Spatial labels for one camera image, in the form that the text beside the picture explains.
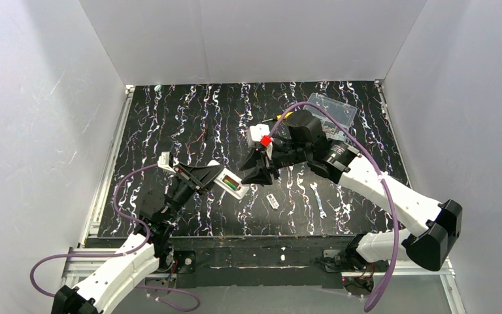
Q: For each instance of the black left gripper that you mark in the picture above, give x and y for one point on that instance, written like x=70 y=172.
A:
x=186 y=179

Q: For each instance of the white remote control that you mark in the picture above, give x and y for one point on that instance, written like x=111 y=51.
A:
x=225 y=172

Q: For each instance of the clear plastic screw box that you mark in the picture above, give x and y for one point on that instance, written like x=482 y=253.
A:
x=343 y=113

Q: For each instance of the aluminium frame rail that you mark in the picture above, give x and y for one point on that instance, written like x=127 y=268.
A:
x=91 y=116

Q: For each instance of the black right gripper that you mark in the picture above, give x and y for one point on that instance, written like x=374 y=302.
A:
x=270 y=157

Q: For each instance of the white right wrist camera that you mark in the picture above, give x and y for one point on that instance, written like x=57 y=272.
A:
x=258 y=137

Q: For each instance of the yellow-handled screwdriver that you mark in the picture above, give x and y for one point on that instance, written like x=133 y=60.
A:
x=277 y=118

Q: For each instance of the green battery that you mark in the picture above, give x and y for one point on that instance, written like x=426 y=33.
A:
x=233 y=184

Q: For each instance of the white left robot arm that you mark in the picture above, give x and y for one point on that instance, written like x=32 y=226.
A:
x=148 y=248

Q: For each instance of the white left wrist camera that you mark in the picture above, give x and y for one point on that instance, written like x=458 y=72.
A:
x=166 y=162

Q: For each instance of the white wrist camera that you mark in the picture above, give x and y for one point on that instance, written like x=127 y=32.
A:
x=258 y=137
x=166 y=162

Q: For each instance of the silver flat wrench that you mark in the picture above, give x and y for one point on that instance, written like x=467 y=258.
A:
x=314 y=188

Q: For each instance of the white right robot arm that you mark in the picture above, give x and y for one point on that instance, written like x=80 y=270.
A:
x=431 y=228

